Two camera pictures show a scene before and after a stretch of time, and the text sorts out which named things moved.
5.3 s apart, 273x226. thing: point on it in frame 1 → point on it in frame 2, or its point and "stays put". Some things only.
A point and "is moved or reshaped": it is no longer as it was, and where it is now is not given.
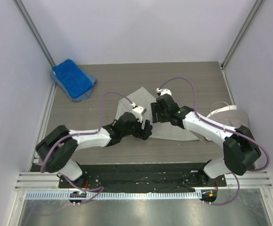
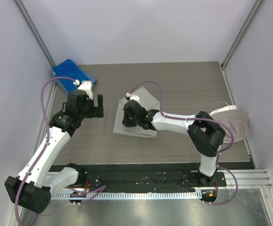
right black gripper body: [165, 114] → [130, 121]
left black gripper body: [136, 130] → [89, 110]
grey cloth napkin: [165, 130] is moved or reshaped
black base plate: [146, 177] stays put
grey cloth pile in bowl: [232, 118] stays put
